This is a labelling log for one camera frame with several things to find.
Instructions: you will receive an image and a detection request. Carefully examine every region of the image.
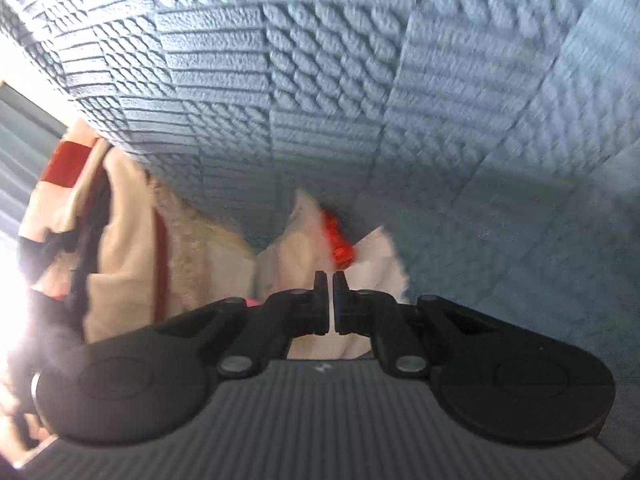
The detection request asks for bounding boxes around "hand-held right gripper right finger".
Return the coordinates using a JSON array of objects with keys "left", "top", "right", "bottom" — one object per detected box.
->
[{"left": 332, "top": 270, "right": 493, "bottom": 378}]

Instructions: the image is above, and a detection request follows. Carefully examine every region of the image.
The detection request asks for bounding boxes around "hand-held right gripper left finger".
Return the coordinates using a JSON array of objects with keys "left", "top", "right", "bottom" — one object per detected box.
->
[{"left": 145, "top": 270, "right": 328, "bottom": 378}]

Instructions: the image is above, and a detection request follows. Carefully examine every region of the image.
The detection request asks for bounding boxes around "red foil packet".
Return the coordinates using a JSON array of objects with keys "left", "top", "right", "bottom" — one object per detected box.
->
[{"left": 321, "top": 210, "right": 357, "bottom": 267}]

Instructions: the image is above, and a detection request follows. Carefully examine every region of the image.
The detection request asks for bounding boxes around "white paper tissue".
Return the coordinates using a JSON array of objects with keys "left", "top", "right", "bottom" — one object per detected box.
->
[{"left": 255, "top": 189, "right": 408, "bottom": 361}]

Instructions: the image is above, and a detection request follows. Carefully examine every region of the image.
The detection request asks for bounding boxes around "cream floral cushion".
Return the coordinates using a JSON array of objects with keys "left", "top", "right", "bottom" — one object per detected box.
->
[{"left": 82, "top": 147, "right": 258, "bottom": 341}]

